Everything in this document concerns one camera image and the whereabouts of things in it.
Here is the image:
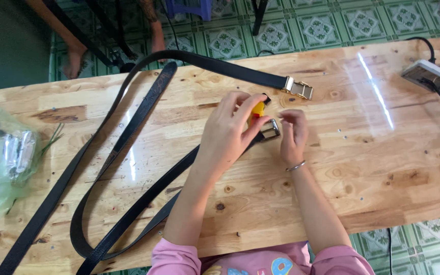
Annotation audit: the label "black belt with gold buckle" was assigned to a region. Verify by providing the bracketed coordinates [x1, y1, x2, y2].
[0, 50, 315, 275]

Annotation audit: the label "pink printed shirt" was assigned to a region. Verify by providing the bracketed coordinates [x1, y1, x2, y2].
[147, 238, 376, 275]

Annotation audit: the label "person's left hand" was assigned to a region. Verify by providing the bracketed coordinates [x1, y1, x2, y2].
[195, 91, 273, 173]

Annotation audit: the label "black metal frame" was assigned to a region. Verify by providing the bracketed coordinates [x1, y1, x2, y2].
[42, 0, 137, 74]

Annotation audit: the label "black power strip cable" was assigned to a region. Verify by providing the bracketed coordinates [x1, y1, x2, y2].
[405, 36, 437, 64]

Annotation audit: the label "silver bracelet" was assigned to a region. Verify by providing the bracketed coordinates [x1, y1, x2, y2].
[285, 160, 307, 172]

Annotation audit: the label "blue plastic stool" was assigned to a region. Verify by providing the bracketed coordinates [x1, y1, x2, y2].
[165, 0, 213, 21]

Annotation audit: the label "bundle of silver buckles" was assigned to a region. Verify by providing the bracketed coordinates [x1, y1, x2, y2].
[3, 130, 38, 178]

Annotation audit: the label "white power strip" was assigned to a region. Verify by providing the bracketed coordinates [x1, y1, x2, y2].
[401, 59, 440, 92]

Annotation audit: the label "person's right hand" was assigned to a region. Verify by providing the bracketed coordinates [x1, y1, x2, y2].
[279, 109, 309, 169]

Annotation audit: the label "thin black floor cable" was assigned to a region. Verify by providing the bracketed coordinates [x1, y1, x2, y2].
[386, 227, 395, 275]

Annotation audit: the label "black belt with brown underside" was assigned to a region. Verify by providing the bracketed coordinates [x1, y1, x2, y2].
[70, 61, 182, 263]

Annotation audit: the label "yellow lighter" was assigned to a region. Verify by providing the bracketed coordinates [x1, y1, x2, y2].
[248, 93, 272, 129]

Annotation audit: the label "green wire ties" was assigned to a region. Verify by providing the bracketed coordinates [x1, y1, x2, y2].
[38, 122, 65, 158]

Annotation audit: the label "black belt with silver buckle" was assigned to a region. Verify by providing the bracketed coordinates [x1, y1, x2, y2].
[76, 119, 282, 275]

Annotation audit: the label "black metal pole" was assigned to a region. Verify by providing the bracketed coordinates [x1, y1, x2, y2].
[251, 0, 269, 37]

